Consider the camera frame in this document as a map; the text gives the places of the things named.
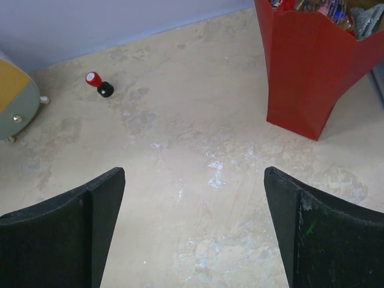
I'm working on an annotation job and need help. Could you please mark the red paper bag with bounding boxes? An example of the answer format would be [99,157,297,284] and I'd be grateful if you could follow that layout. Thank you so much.
[255,1,383,140]

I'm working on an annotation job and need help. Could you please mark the white cylindrical toy drum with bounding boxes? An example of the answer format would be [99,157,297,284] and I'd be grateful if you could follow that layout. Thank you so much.
[1,52,50,143]

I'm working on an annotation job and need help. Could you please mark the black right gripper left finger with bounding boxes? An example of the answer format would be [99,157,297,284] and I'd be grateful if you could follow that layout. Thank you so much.
[1,167,125,287]

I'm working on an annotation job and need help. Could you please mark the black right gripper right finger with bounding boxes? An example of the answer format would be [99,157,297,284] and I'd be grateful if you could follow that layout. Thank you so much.
[263,167,383,287]

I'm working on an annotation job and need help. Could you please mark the red candy bag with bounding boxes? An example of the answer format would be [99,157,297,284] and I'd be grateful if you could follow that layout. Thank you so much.
[266,0,358,37]

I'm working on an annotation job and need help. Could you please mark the silver foil snack packet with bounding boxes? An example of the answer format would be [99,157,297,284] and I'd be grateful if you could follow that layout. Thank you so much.
[350,4,383,41]

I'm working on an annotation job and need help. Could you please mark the red black stamp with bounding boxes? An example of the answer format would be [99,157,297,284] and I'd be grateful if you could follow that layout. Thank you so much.
[85,71,114,98]

